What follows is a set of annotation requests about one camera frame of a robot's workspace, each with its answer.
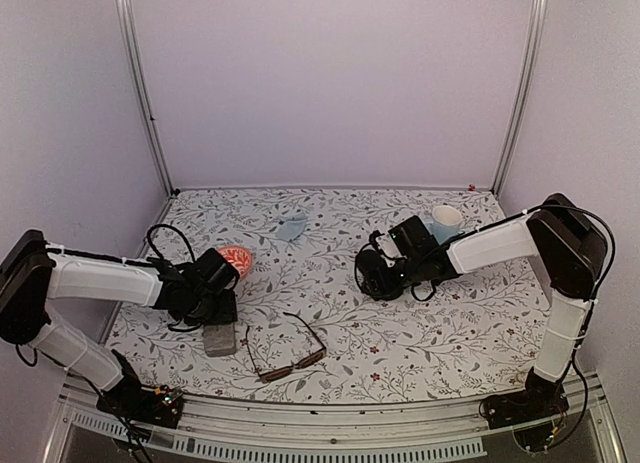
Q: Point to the front aluminium rail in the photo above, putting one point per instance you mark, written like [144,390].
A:
[225,430]

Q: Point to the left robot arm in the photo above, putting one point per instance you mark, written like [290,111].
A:
[197,293]

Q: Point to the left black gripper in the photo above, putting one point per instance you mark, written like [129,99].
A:
[227,312]

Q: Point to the right aluminium frame post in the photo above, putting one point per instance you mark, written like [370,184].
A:
[532,45]

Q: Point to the red patterned bowl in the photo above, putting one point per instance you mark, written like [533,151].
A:
[239,257]

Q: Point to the brown sunglasses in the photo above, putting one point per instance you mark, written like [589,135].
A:
[275,357]

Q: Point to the aluminium frame post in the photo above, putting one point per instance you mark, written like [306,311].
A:
[532,45]
[125,13]

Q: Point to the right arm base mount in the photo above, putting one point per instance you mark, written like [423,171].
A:
[539,400]

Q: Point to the floral tablecloth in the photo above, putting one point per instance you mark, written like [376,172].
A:
[474,335]

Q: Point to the black glasses case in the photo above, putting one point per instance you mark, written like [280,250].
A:
[369,277]

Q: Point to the light blue mug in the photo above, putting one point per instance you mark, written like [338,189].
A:
[445,222]

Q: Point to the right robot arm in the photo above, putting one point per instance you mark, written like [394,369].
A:
[575,246]

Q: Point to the left aluminium frame post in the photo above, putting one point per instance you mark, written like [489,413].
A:
[125,13]

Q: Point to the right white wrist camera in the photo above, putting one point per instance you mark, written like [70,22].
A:
[384,245]

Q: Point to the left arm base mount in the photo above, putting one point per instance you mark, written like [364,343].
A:
[161,406]

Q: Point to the grey glasses case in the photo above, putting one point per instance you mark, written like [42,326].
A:
[219,340]

